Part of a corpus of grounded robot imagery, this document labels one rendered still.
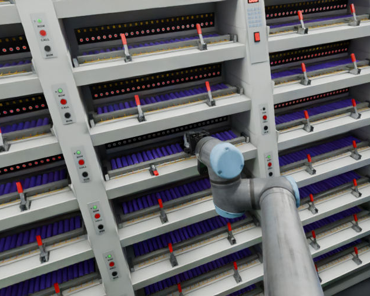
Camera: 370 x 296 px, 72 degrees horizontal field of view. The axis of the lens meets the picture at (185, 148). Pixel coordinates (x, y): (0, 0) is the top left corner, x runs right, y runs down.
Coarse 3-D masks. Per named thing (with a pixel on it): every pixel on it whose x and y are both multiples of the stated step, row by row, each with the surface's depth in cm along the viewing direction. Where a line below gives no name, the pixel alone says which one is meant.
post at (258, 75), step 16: (240, 0) 90; (224, 16) 103; (240, 16) 92; (224, 64) 112; (240, 64) 100; (256, 64) 96; (256, 80) 98; (256, 96) 99; (272, 96) 101; (240, 112) 109; (256, 112) 100; (272, 112) 102; (256, 128) 102; (272, 128) 104; (272, 144) 105; (256, 160) 107; (256, 176) 110
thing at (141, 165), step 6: (240, 138) 106; (168, 156) 99; (174, 156) 98; (180, 156) 99; (186, 156) 100; (144, 162) 96; (150, 162) 96; (156, 162) 97; (162, 162) 98; (120, 168) 94; (126, 168) 94; (132, 168) 94; (138, 168) 95; (144, 168) 96; (114, 174) 93; (120, 174) 94
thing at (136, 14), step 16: (272, 0) 114; (288, 0) 117; (304, 0) 119; (80, 16) 94; (96, 16) 95; (112, 16) 97; (128, 16) 98; (144, 16) 100; (160, 16) 102; (0, 32) 88; (16, 32) 89; (304, 48) 124; (208, 64) 111; (112, 80) 101; (224, 80) 115; (144, 144) 110
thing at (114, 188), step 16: (208, 128) 114; (240, 128) 112; (128, 144) 105; (256, 144) 103; (192, 160) 99; (128, 176) 94; (144, 176) 93; (160, 176) 94; (176, 176) 96; (112, 192) 90; (128, 192) 92
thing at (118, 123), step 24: (168, 72) 103; (192, 72) 106; (216, 72) 109; (96, 96) 97; (120, 96) 100; (144, 96) 101; (168, 96) 101; (192, 96) 98; (216, 96) 101; (240, 96) 101; (96, 120) 90; (120, 120) 90; (144, 120) 89; (168, 120) 91; (192, 120) 94; (96, 144) 86
